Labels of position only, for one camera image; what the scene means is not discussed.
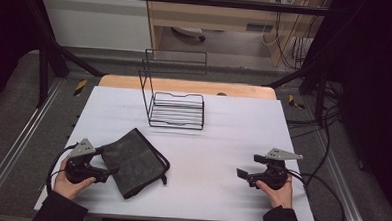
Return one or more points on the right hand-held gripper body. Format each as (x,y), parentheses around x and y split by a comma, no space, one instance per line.
(274,174)

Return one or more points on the dark grey towel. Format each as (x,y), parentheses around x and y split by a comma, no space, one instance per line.
(131,161)

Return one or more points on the person's right hand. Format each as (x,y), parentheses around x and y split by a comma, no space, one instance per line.
(278,195)

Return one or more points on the light wooden desk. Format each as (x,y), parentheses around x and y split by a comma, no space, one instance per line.
(221,18)

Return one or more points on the office chair base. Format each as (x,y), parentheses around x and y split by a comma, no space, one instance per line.
(189,32)

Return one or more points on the person's left hand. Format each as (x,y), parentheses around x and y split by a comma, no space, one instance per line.
(68,186)

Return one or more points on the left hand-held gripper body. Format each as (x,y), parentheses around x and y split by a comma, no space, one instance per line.
(82,149)

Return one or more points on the white table board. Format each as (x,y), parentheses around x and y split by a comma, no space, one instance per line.
(201,164)

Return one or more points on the aluminium rail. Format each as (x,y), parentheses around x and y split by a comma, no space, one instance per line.
(344,190)
(15,146)

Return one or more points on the wooden board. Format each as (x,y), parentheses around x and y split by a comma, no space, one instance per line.
(185,86)

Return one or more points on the white panel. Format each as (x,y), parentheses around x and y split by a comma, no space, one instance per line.
(94,22)

